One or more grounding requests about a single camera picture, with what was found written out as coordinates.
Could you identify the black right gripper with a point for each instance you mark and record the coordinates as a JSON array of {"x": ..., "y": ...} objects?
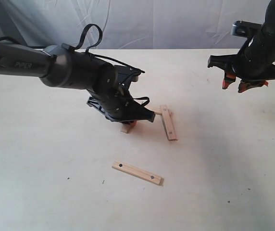
[{"x": 249, "y": 80}]

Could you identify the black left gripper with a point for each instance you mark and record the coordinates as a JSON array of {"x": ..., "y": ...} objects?
[{"x": 111, "y": 96}]

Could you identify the wooden stick with holes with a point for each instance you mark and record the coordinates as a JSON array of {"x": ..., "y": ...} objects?
[
  {"x": 137, "y": 172},
  {"x": 167, "y": 123}
]

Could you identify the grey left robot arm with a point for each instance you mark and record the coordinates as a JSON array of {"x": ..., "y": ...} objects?
[{"x": 58, "y": 67}]

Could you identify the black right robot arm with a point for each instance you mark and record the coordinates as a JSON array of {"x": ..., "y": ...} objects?
[{"x": 254, "y": 63}]

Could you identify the white backdrop cloth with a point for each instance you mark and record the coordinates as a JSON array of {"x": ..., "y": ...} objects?
[{"x": 130, "y": 24}]

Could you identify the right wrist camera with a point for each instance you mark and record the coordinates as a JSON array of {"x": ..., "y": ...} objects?
[{"x": 245, "y": 29}]

